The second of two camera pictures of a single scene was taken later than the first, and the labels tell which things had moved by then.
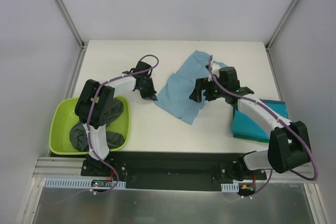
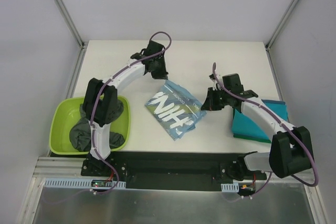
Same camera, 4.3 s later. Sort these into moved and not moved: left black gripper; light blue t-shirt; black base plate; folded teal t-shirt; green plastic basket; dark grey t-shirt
Moved: left black gripper; light blue t-shirt
Not moved: green plastic basket; folded teal t-shirt; dark grey t-shirt; black base plate
